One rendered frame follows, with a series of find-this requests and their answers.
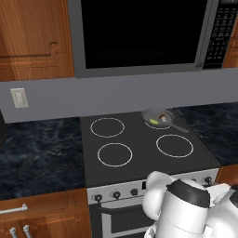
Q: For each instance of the oven door with window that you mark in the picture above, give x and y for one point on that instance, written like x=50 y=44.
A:
x=124 y=223

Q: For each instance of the black cooker knob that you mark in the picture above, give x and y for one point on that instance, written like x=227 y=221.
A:
x=116 y=195
x=98 y=197
x=134 y=191
x=208 y=179

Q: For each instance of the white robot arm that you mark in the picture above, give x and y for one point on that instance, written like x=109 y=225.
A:
x=182 y=217

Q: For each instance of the black and silver cooker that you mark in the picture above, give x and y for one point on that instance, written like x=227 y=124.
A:
x=139 y=145

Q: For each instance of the white wall socket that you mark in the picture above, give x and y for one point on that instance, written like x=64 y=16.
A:
x=19 y=98

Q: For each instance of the brown mushroom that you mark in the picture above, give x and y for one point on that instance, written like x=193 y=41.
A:
x=163 y=117

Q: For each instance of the wooden base cupboard door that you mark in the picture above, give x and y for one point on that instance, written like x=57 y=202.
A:
x=59 y=227

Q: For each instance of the grey frying pan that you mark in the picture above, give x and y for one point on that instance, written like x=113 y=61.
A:
x=155 y=115

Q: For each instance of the wooden drawer front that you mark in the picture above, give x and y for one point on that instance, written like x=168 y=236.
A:
x=52 y=203
x=227 y=174

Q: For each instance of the yellow-green lemon wedge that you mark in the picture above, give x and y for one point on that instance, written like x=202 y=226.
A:
x=153 y=121

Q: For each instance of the grey microwave oven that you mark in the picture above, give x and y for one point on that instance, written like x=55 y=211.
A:
x=139 y=34

